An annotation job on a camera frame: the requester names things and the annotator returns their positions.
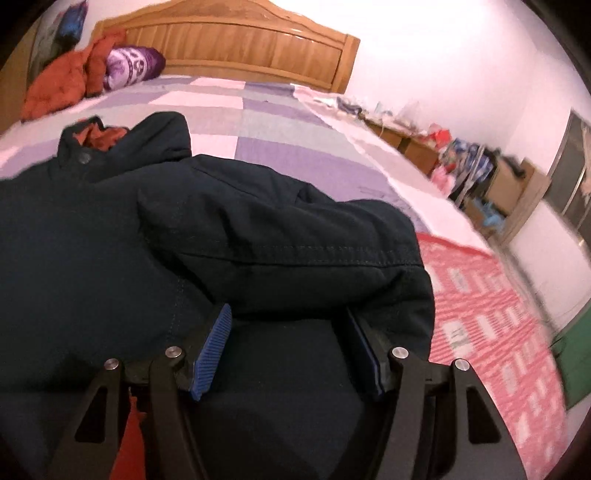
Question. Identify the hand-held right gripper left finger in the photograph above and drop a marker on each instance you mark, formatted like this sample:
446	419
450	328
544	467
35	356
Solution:
211	353

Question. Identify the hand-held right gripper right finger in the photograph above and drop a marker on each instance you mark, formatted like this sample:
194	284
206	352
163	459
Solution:
365	357

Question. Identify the dark navy jacket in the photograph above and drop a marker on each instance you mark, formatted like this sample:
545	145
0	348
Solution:
240	221

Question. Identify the pile of colourful clothes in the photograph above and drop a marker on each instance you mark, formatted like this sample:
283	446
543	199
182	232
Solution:
461	166

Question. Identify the orange clothes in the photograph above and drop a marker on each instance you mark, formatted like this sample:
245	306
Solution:
55	83

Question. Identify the red checkered blanket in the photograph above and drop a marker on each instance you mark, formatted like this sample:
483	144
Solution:
485	323

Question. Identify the green mat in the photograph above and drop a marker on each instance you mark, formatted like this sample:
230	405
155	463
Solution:
577	360

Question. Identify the wooden bedside cabinet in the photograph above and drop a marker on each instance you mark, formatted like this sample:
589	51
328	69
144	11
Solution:
406	143

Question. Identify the purple checkered bed sheet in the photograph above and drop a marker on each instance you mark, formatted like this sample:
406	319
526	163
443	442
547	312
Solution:
277	138

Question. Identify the cardboard box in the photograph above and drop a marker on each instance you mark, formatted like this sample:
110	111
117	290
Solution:
510	184

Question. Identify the window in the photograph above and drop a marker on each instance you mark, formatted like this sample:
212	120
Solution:
570	170

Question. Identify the purple patterned pillow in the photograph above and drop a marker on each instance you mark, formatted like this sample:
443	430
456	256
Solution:
134	64

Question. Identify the wooden headboard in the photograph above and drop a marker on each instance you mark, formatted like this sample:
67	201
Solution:
240	44

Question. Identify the blue cloth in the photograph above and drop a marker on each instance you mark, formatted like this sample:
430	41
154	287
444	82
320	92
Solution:
71	23

